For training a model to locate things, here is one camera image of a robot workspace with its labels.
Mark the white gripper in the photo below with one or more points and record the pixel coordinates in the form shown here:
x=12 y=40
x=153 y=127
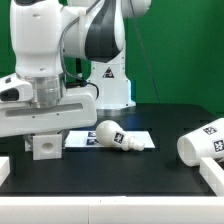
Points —
x=76 y=109

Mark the white lamp bulb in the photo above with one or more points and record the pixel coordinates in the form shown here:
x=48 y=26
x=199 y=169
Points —
x=110 y=134

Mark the white lamp base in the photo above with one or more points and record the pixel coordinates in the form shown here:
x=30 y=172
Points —
x=47 y=145

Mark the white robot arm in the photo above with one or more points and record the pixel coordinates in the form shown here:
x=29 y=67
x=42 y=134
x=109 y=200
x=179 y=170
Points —
x=35 y=98

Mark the white lamp shade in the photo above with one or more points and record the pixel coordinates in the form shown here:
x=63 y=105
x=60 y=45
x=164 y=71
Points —
x=207 y=141

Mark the white tag sheet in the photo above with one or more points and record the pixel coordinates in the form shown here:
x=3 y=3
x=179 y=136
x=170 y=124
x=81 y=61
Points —
x=88 y=139

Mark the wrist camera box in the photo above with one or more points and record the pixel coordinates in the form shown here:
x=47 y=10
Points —
x=12 y=89

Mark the white left corner bracket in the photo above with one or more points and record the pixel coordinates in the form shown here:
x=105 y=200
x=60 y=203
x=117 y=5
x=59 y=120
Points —
x=4 y=169

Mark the white corner bracket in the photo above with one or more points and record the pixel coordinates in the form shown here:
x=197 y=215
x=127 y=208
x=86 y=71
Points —
x=4 y=169
x=213 y=174

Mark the white front rail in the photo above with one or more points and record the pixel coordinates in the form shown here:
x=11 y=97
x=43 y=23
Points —
x=111 y=210

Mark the white right corner bracket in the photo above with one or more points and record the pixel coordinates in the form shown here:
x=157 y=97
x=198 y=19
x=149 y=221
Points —
x=213 y=174

